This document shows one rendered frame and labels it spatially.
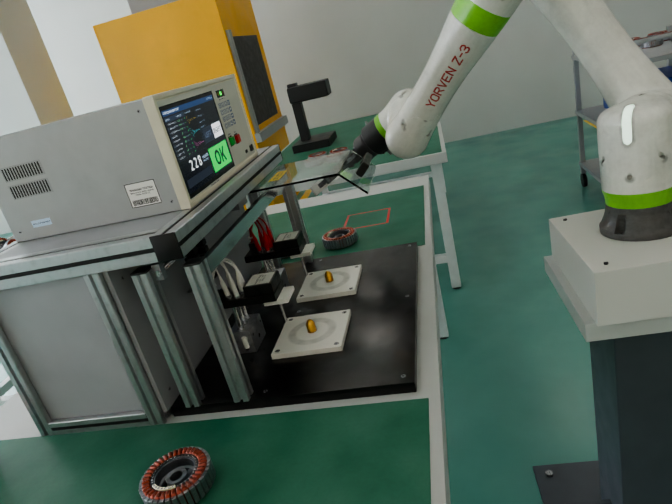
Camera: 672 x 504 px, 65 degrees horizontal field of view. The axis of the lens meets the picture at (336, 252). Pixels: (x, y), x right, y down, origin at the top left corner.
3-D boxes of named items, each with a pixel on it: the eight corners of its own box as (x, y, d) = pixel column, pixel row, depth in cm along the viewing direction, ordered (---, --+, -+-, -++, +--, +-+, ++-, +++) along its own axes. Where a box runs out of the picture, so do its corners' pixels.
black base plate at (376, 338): (418, 248, 149) (416, 241, 148) (416, 392, 91) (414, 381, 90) (263, 273, 159) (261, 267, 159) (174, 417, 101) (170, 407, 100)
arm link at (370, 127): (379, 110, 148) (367, 117, 141) (405, 142, 149) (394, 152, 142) (364, 123, 152) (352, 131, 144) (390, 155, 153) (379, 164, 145)
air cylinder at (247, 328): (266, 333, 119) (259, 312, 117) (257, 352, 112) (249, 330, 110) (245, 336, 120) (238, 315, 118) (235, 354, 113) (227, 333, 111)
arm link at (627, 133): (686, 183, 105) (683, 86, 99) (672, 209, 94) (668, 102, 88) (615, 186, 114) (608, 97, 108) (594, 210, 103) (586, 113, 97)
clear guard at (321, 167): (376, 167, 139) (372, 145, 137) (368, 193, 118) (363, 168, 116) (262, 190, 147) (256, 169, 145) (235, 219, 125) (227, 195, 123)
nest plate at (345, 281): (362, 268, 140) (361, 263, 140) (356, 294, 126) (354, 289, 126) (308, 276, 143) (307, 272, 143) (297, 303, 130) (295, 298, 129)
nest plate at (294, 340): (351, 313, 118) (350, 308, 118) (342, 351, 104) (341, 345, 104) (288, 322, 121) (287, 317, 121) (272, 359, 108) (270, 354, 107)
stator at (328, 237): (363, 235, 169) (361, 224, 168) (350, 249, 160) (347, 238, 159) (333, 237, 174) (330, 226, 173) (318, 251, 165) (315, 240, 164)
